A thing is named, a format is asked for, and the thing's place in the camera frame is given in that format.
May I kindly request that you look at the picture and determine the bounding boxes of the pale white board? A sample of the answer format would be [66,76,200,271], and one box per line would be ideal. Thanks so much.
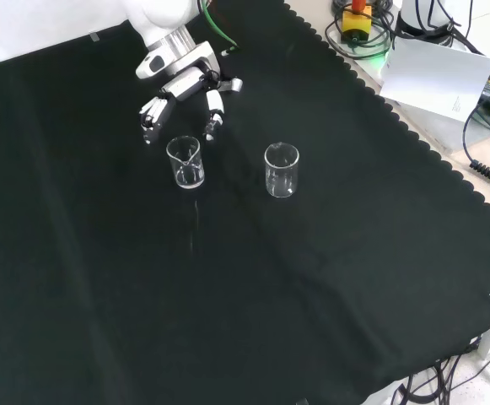
[380,36,490,124]

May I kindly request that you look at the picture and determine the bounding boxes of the clear glass beaker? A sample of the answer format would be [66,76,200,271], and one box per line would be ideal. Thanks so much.
[263,142,301,199]
[165,135,206,191]

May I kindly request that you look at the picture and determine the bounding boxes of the black looped cable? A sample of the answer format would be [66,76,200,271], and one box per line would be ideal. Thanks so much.
[462,89,490,168]

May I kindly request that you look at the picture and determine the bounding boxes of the black bench cloth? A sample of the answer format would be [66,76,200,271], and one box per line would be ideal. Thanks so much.
[0,0,490,405]

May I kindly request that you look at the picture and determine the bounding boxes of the pale grey flat box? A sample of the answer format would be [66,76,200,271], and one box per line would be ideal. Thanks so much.
[390,99,490,154]

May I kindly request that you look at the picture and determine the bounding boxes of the black cables by stop button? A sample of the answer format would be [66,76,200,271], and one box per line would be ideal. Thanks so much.
[324,0,396,60]

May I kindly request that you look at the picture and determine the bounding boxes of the yellow stop button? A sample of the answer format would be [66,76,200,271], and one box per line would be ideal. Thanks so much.
[340,0,374,44]

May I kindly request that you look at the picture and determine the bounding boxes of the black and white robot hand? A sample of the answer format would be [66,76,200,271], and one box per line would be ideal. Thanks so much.
[135,40,245,145]

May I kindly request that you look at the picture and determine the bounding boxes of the black cables under bench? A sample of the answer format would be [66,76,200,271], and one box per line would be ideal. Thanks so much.
[390,337,490,405]

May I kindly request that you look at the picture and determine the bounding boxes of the green cable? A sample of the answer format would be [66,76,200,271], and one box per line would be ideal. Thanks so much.
[201,0,240,57]

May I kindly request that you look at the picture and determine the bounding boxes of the black cable on robot base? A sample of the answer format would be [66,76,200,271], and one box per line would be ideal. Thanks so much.
[415,0,488,56]

